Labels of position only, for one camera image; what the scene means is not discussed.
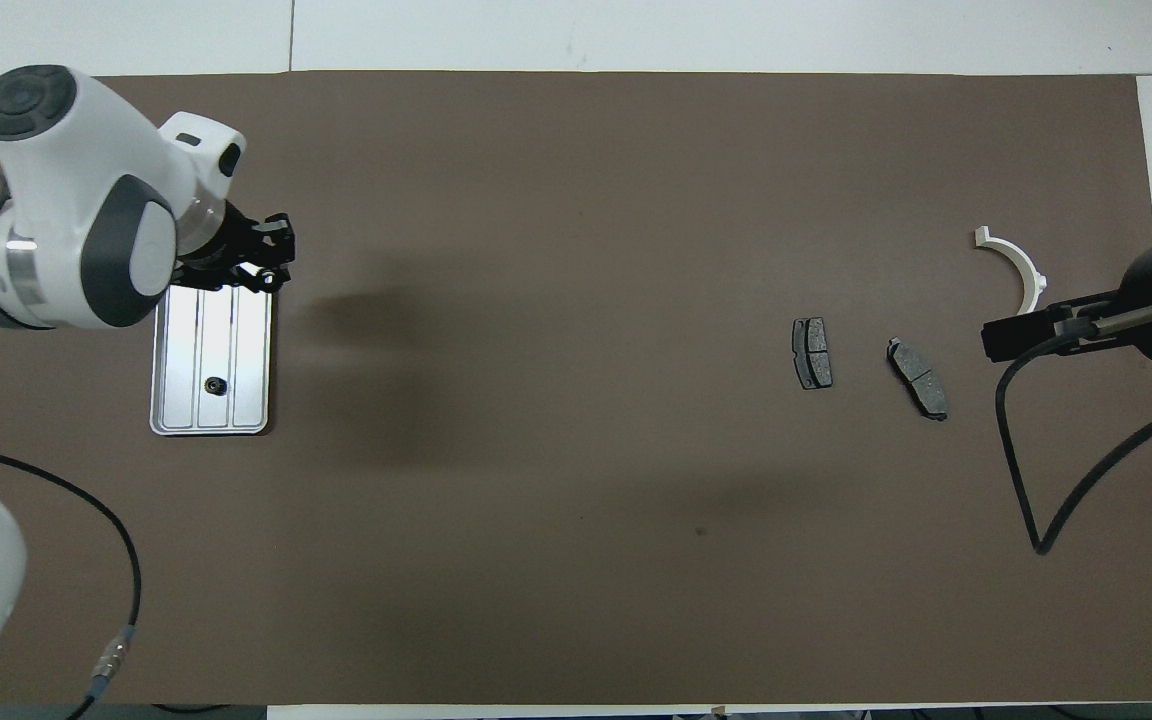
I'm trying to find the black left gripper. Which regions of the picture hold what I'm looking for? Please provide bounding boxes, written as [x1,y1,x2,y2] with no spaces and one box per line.
[176,200,295,294]

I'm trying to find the silver metal tray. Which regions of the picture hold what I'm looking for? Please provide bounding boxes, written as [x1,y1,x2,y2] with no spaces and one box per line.
[149,283,275,438]

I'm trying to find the elongated dark brake pad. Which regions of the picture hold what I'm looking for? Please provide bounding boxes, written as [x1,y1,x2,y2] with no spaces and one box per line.
[886,337,950,422]

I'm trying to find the rectangular dark brake pad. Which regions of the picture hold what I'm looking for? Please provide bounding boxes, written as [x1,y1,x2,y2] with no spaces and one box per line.
[792,317,834,391]

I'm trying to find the brown table mat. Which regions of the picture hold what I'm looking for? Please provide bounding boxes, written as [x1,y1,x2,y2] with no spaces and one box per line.
[0,70,1152,706]

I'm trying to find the white curved plastic bracket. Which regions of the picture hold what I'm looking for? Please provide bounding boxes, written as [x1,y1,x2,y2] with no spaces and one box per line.
[974,227,1049,319]

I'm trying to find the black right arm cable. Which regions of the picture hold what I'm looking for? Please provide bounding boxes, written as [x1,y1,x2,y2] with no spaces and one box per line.
[996,300,1152,556]

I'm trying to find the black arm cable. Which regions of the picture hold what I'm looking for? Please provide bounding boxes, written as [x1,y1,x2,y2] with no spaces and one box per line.
[996,300,1152,556]
[0,172,144,720]

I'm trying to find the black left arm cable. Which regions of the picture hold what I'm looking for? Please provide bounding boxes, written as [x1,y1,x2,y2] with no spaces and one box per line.
[0,172,144,720]

